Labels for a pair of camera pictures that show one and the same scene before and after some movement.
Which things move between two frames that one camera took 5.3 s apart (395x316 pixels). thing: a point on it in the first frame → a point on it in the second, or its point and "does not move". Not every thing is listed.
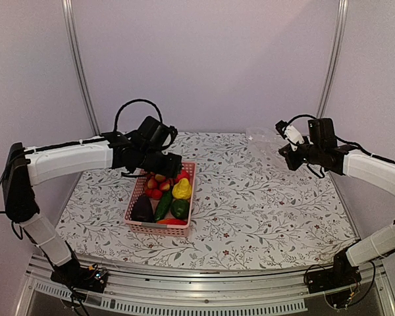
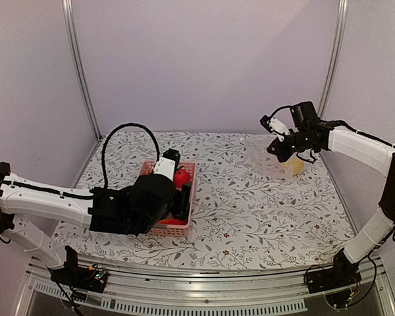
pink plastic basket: [164, 228] does not move
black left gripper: [174, 166] → [182, 200]
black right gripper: [293, 164] → [284, 155]
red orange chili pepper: [172, 221] does not move
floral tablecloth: [249, 212] does not move
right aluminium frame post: [340, 29] does not move
